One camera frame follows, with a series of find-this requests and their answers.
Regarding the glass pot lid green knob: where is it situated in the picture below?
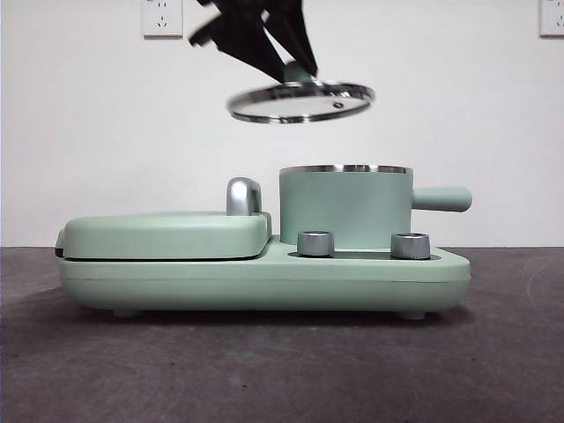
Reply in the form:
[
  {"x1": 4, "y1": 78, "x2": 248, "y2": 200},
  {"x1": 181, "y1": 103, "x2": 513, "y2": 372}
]
[{"x1": 226, "y1": 61, "x2": 376, "y2": 125}]

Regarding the silver control knob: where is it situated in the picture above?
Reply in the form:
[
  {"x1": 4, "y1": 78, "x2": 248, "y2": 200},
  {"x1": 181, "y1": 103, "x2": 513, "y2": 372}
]
[
  {"x1": 297, "y1": 230, "x2": 337, "y2": 257},
  {"x1": 390, "y1": 232, "x2": 432, "y2": 260}
]

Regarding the chrome griddle lid handle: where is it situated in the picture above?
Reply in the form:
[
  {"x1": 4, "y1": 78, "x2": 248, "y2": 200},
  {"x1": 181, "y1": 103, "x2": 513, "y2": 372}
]
[{"x1": 226, "y1": 176, "x2": 264, "y2": 217}]

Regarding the mint green breakfast machine base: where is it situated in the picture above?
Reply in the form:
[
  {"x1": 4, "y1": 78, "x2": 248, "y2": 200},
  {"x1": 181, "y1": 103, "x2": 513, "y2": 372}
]
[{"x1": 59, "y1": 235, "x2": 471, "y2": 319}]

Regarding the mint green griddle lid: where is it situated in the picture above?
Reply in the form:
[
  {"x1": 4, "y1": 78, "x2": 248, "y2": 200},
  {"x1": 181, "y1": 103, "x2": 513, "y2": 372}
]
[{"x1": 55, "y1": 211, "x2": 274, "y2": 262}]

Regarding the mint green pot with handle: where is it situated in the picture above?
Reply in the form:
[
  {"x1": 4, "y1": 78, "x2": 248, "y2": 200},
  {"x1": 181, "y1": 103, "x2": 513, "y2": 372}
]
[{"x1": 278, "y1": 163, "x2": 473, "y2": 247}]

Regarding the white wall socket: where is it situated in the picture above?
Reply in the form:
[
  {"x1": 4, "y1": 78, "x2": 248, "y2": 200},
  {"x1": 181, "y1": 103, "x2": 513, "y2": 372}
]
[
  {"x1": 538, "y1": 0, "x2": 564, "y2": 40},
  {"x1": 141, "y1": 0, "x2": 184, "y2": 40}
]

